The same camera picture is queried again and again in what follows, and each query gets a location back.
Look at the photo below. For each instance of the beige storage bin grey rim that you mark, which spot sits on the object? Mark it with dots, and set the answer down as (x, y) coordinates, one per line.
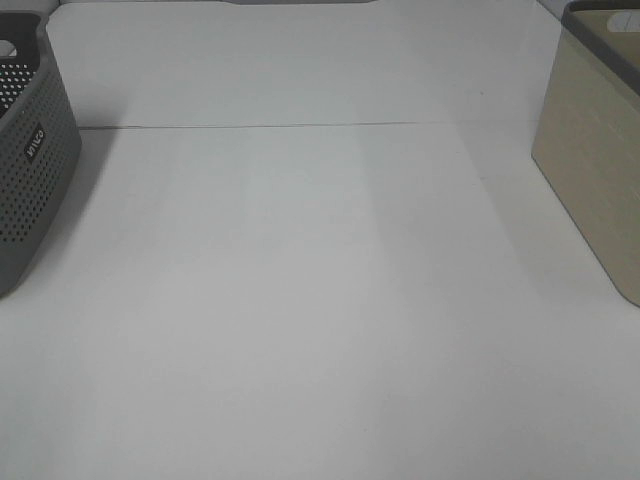
(587, 139)

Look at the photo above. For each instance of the grey perforated plastic basket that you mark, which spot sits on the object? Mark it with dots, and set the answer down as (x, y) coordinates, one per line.
(40, 142)

